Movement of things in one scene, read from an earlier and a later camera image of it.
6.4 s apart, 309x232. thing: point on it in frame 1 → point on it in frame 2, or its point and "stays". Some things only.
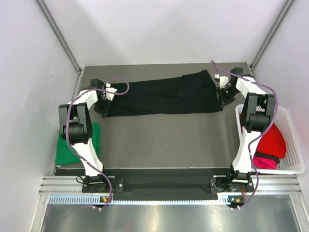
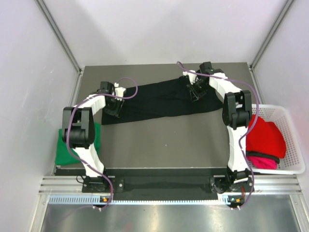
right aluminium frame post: x=284 y=10 stays
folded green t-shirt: x=64 y=155 stays
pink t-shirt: x=262 y=163 stays
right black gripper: x=222 y=100 → x=194 y=95
